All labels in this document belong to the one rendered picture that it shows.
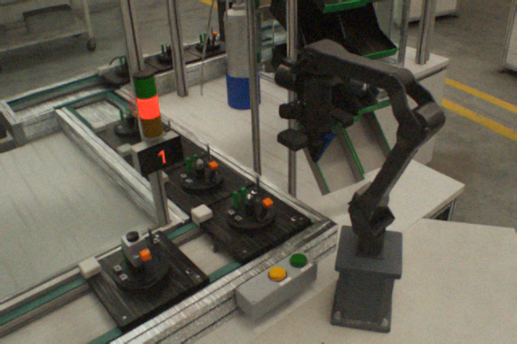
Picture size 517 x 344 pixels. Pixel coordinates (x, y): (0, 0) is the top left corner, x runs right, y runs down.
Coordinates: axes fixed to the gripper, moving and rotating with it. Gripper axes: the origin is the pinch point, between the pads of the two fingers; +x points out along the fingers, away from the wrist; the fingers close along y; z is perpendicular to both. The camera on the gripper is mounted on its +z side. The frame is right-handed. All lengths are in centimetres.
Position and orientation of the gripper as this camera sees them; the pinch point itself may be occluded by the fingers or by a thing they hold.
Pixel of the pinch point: (315, 148)
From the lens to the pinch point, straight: 107.8
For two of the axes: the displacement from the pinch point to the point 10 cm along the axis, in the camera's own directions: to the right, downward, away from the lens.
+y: -7.7, 3.7, -5.2
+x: 0.3, 8.3, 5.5
